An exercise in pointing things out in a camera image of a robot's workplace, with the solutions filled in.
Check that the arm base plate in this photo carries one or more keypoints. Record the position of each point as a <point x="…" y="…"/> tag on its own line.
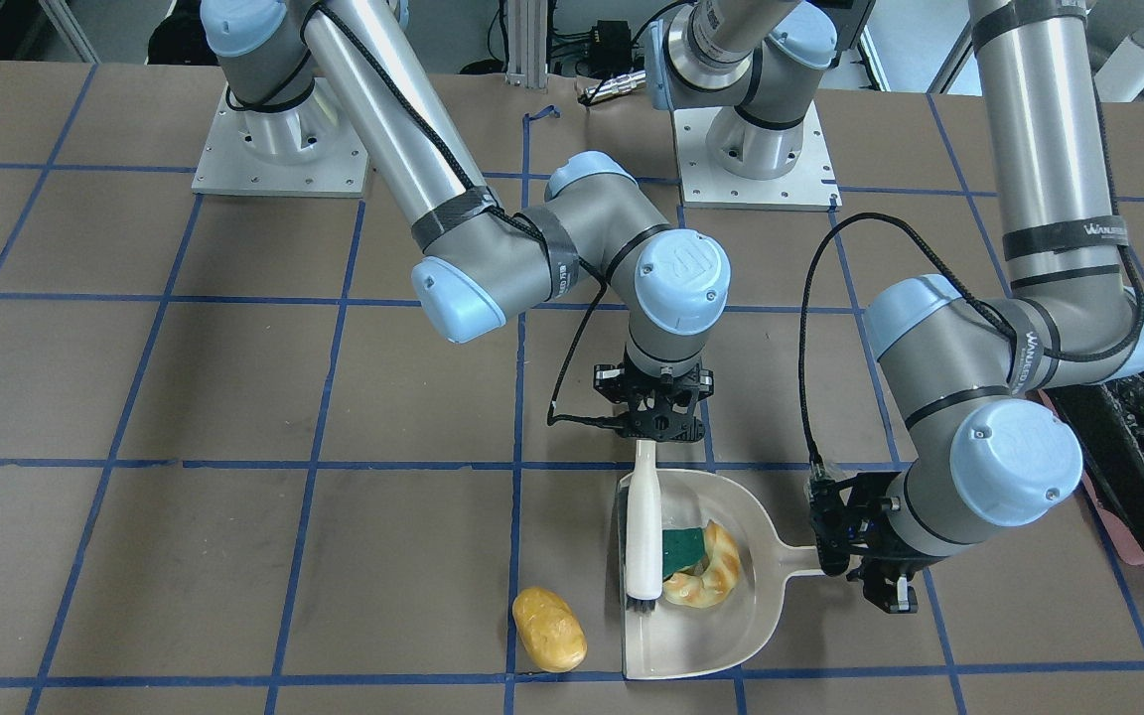
<point x="727" y="163"/>
<point x="305" y="151"/>

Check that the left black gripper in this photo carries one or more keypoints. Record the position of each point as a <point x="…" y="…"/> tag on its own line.
<point x="892" y="549"/>

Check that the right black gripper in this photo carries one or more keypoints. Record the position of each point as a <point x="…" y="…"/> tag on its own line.
<point x="606" y="383"/>

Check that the beige hand brush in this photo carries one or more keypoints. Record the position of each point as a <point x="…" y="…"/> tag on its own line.
<point x="643" y="544"/>

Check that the beige plastic dustpan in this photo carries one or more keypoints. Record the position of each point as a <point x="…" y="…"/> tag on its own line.
<point x="726" y="604"/>

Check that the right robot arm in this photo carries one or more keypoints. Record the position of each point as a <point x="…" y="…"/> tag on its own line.
<point x="482" y="266"/>

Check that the aluminium frame post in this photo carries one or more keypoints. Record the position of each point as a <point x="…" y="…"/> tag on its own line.
<point x="526" y="38"/>

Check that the toy bread roll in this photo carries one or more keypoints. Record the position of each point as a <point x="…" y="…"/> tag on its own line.
<point x="552" y="636"/>

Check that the toy croissant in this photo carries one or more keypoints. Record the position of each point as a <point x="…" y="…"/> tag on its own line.
<point x="712" y="582"/>

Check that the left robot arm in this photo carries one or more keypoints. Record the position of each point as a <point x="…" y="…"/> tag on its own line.
<point x="958" y="366"/>

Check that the green yellow sponge piece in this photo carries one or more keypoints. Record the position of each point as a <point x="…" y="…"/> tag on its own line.
<point x="682" y="549"/>

